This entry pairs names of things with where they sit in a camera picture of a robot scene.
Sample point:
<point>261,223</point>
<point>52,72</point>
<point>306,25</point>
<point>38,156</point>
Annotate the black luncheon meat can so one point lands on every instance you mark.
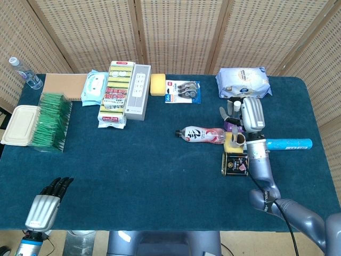
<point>233,165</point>

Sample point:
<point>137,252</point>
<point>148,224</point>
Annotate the dark blue table mat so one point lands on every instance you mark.
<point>133,186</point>

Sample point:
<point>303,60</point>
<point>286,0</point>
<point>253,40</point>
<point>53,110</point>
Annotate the light blue wet wipes pack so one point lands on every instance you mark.
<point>93,88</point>

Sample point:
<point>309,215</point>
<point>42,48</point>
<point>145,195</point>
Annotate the small purple box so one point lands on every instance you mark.
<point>228,128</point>

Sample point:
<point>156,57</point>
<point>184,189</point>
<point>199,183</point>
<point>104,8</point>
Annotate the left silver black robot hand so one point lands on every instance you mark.
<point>42,210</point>

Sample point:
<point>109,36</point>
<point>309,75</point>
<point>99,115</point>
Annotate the pink labelled drink bottle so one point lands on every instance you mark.
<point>198,135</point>

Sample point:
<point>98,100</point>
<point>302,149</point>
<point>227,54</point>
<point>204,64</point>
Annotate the clear bottle with white cap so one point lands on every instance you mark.
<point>236,106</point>

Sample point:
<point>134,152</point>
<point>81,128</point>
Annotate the white lint roller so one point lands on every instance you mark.
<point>241,142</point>

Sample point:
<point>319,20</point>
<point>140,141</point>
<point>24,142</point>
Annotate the beige lidded food container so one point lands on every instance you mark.
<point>20,125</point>

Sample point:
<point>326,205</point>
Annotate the clear plastic water bottle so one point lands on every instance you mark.
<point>25,73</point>

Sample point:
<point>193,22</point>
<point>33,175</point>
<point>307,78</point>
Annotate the blue rolled tube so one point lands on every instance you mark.
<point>290,144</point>

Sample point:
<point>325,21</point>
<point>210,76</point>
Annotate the large yellow sponge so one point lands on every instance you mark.
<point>157,84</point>

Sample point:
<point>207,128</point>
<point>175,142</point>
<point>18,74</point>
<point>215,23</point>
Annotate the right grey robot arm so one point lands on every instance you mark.
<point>259,165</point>

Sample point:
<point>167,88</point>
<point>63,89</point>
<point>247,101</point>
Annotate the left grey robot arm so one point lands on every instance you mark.
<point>30,244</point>

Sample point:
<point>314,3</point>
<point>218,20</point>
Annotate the white power strip box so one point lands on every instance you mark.
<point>138,93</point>

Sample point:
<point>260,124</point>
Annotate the small yellow sponge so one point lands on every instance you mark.
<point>227,147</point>

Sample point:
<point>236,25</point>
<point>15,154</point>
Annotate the bamboo folding screen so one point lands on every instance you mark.
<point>181,34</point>

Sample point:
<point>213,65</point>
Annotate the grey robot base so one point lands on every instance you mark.
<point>165,244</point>

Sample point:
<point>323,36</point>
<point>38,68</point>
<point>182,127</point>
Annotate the clear box of green packets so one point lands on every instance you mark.
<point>52,122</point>

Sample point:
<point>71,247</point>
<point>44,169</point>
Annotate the brown spiral notebook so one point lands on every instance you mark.
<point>64,86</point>

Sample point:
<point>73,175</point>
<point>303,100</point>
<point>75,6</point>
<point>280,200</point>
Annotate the correction tape blister pack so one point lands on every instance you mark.
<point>183,92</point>

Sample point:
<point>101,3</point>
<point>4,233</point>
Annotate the white blue tissue pack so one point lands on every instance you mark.
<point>242,82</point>

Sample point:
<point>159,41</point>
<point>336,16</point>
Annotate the yellow sponge multipack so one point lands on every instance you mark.
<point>115,98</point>

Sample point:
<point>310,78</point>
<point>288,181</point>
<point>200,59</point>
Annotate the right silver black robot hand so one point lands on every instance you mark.
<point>253,114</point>

